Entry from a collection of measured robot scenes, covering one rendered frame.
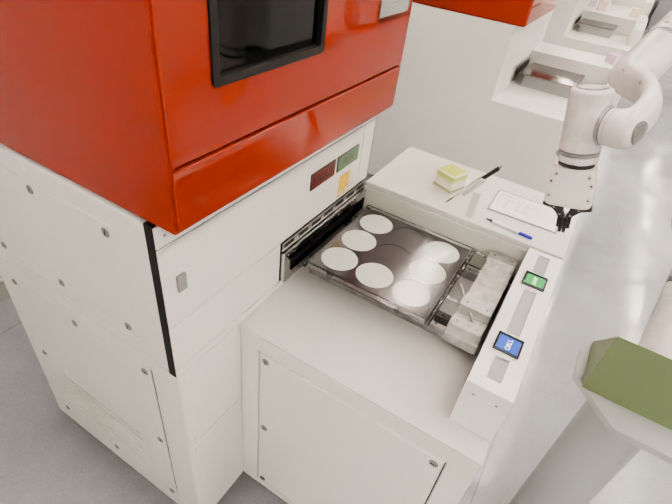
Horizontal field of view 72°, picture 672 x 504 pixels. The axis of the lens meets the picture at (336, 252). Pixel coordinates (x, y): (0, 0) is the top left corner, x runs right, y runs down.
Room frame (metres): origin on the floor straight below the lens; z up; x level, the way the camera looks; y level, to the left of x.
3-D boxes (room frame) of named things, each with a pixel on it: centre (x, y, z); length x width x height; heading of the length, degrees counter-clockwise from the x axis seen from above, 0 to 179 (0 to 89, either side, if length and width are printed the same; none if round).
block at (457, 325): (0.80, -0.33, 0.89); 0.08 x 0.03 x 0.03; 63
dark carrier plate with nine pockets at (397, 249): (1.04, -0.16, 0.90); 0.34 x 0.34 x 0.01; 63
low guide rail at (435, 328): (0.90, -0.16, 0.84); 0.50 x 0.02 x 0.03; 63
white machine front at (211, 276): (0.97, 0.13, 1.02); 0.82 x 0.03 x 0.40; 153
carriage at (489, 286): (0.94, -0.40, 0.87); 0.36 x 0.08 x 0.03; 153
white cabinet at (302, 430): (1.06, -0.29, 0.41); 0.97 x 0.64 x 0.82; 153
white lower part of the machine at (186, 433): (1.12, 0.43, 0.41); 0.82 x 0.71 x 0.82; 153
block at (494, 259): (1.08, -0.48, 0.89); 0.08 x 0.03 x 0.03; 63
